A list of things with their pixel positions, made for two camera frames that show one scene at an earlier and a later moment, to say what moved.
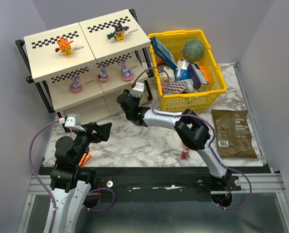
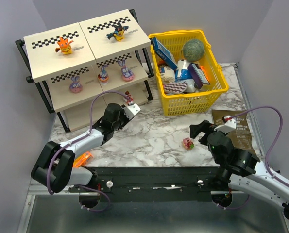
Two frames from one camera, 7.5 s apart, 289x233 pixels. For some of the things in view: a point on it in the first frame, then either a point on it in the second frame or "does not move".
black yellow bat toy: x=119 y=33 does not move
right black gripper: x=128 y=102 -> x=205 y=129
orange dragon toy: x=65 y=47 does not move
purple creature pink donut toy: x=76 y=87 does not move
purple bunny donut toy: x=127 y=74 does not move
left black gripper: x=95 y=132 -> x=121 y=119
